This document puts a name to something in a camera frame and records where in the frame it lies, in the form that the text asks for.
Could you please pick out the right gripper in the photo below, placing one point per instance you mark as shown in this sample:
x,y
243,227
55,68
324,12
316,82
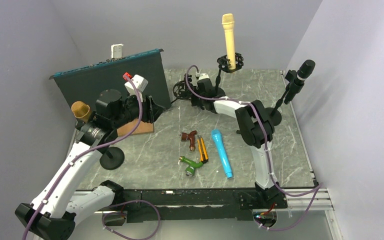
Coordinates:
x,y
195,102

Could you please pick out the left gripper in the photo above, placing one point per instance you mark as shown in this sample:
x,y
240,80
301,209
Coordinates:
x,y
151,110

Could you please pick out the black tripod shock mount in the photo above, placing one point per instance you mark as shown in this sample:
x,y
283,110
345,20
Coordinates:
x,y
181,92

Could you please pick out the blue microphone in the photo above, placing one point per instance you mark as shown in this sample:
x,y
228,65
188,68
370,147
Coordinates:
x,y
219,144

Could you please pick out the black round base stand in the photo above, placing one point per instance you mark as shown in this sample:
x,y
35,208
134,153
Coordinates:
x,y
112,159

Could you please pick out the gold brown microphone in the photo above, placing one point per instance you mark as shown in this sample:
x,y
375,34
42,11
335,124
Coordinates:
x,y
91,131

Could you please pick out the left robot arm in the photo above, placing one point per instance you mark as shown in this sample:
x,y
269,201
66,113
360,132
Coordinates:
x,y
54,213

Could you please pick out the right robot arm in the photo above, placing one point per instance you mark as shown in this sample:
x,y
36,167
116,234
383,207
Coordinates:
x,y
256,129

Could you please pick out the cream microphone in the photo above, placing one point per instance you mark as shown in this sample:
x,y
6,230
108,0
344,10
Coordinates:
x,y
228,23

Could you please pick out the black clip mic stand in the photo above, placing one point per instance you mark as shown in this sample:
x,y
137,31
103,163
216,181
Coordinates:
x,y
278,106

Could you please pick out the black microphone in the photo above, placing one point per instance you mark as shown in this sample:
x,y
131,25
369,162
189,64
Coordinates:
x,y
305,70

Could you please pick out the wooden board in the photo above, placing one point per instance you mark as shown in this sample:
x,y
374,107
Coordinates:
x,y
143,128

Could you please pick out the dark teal rack unit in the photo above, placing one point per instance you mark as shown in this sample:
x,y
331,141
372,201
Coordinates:
x,y
86,83

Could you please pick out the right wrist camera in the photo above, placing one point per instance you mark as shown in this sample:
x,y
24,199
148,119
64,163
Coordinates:
x,y
201,76

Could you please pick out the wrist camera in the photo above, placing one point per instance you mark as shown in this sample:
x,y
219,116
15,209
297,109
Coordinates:
x,y
201,76
138,81

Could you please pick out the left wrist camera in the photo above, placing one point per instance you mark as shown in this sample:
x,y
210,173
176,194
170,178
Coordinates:
x,y
138,81

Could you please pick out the black shock mount stand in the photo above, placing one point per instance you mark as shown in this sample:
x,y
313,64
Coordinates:
x,y
223,64

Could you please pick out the brown wooden handle tool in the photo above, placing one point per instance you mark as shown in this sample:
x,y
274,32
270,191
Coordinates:
x,y
189,137

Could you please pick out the white bracket behind rack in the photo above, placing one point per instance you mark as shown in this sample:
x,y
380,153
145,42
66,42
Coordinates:
x,y
116,51

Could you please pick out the green handle tool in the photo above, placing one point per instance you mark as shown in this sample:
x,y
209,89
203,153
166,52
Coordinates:
x,y
192,165

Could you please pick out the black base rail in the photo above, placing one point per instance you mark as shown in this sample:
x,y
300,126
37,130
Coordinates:
x,y
196,203

